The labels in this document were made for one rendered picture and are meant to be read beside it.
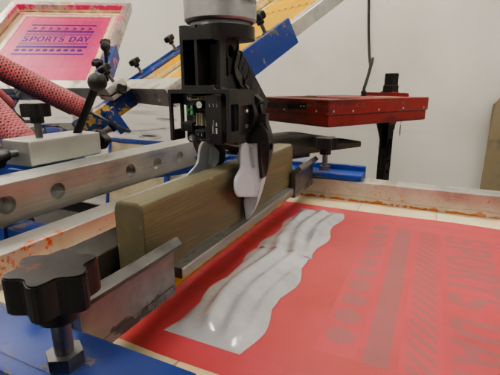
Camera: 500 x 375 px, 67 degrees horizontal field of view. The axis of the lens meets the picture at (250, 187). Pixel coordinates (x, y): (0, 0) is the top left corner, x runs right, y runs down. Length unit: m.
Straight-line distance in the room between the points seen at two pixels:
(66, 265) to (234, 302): 0.18
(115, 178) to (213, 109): 0.29
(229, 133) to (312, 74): 2.14
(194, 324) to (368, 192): 0.43
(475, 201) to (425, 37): 1.80
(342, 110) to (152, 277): 1.10
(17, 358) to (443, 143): 2.31
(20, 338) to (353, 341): 0.23
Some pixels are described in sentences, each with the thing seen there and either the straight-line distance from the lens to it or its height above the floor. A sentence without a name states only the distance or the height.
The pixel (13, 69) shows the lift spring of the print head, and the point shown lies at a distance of 1.04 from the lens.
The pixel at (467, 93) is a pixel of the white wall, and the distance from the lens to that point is 2.40.
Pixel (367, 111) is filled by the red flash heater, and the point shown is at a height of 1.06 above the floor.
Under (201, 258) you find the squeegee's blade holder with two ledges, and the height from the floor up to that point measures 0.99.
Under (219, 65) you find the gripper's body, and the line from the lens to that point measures 0.39.
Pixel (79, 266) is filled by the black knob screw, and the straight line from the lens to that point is 0.22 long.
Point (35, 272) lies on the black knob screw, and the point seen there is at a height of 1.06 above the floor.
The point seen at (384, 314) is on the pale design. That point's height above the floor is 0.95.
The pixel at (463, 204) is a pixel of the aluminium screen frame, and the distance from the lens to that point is 0.68.
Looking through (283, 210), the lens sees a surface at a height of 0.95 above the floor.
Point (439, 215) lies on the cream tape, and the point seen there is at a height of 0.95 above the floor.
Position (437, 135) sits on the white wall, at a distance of 2.41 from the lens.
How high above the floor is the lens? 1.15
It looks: 15 degrees down
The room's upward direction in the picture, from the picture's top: straight up
